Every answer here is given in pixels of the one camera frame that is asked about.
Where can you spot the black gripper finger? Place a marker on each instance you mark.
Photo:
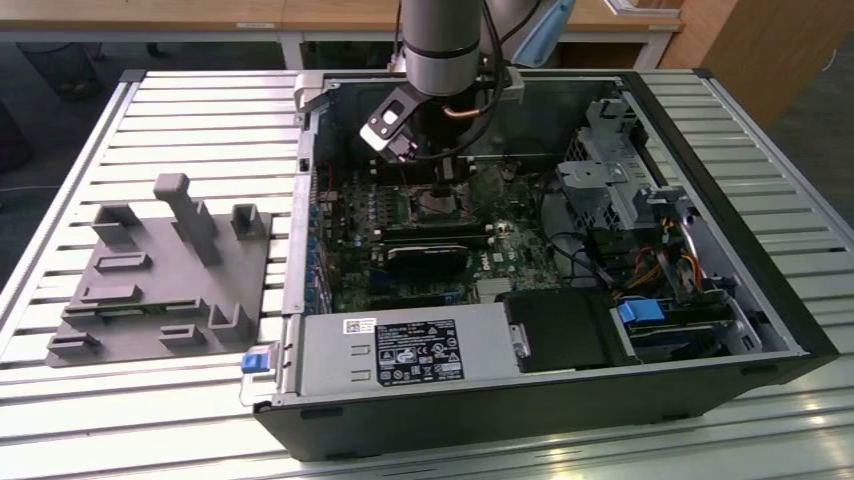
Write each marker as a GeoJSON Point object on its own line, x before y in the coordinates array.
{"type": "Point", "coordinates": [447, 175]}

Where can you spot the silver CPU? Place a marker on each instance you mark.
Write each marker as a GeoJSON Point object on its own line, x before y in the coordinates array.
{"type": "Point", "coordinates": [443, 205]}

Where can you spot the black RAM slot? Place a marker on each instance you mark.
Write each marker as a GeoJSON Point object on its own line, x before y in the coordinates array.
{"type": "Point", "coordinates": [421, 170]}
{"type": "Point", "coordinates": [434, 231]}
{"type": "Point", "coordinates": [421, 175]}
{"type": "Point", "coordinates": [421, 180]}
{"type": "Point", "coordinates": [434, 235]}
{"type": "Point", "coordinates": [434, 227]}

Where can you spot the CPU socket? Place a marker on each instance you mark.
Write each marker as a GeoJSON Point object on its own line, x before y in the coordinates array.
{"type": "Point", "coordinates": [415, 210]}

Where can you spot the graphics card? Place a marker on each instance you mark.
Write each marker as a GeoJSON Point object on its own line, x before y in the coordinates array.
{"type": "Point", "coordinates": [427, 257]}

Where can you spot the green motherboard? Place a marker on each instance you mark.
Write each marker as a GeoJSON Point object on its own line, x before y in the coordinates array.
{"type": "Point", "coordinates": [521, 250]}

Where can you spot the metal disk bay cage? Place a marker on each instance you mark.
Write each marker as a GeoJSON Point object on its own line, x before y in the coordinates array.
{"type": "Point", "coordinates": [601, 200]}

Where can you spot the silver chipset heatsink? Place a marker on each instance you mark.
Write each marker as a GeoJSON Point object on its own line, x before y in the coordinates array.
{"type": "Point", "coordinates": [494, 290]}

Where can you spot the pale blue teach pendant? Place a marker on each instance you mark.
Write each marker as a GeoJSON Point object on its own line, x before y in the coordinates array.
{"type": "Point", "coordinates": [543, 37]}

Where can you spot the black plastic shroud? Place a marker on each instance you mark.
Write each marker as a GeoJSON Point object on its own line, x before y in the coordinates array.
{"type": "Point", "coordinates": [567, 330]}

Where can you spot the blue disk carrier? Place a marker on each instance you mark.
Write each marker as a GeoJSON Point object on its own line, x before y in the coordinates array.
{"type": "Point", "coordinates": [641, 312]}

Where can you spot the white paper tray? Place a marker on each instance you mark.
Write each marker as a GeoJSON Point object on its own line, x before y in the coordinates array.
{"type": "Point", "coordinates": [641, 5]}

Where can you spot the grey power supply unit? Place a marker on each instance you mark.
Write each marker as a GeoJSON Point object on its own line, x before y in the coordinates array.
{"type": "Point", "coordinates": [334, 360]}

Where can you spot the wooden desk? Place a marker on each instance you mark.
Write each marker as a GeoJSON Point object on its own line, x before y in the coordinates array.
{"type": "Point", "coordinates": [201, 15]}

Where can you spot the grey parts rack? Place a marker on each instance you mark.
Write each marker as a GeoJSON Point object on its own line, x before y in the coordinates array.
{"type": "Point", "coordinates": [167, 280]}

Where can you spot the blue case latch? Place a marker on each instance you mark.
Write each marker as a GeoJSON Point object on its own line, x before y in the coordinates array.
{"type": "Point", "coordinates": [254, 363]}

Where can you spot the wooden cabinet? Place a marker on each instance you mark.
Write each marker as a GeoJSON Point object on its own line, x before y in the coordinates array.
{"type": "Point", "coordinates": [754, 50]}

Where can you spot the black PC case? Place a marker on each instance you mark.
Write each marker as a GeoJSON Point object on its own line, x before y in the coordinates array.
{"type": "Point", "coordinates": [467, 430]}

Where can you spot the green RAM stick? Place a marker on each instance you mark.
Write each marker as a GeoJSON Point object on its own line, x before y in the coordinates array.
{"type": "Point", "coordinates": [134, 311]}

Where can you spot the black waste bin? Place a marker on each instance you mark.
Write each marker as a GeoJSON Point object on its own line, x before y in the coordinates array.
{"type": "Point", "coordinates": [60, 70]}

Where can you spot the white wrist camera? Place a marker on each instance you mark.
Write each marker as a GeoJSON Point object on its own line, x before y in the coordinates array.
{"type": "Point", "coordinates": [390, 120]}

